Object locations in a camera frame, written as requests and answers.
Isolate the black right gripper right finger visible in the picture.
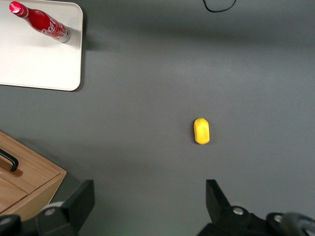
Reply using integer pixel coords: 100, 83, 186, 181
196, 179, 272, 236

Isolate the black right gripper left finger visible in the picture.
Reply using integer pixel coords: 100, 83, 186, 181
36, 179, 95, 236

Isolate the red coke bottle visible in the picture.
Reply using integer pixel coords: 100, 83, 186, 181
9, 0, 72, 44

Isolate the beige plastic tray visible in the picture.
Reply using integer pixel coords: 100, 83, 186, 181
0, 0, 84, 92

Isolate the yellow lemon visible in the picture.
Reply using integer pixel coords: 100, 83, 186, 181
193, 118, 212, 146

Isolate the black wire drawer handle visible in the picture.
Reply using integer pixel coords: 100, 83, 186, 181
0, 148, 20, 172

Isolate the black cable loop on table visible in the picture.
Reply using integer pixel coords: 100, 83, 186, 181
202, 0, 237, 13

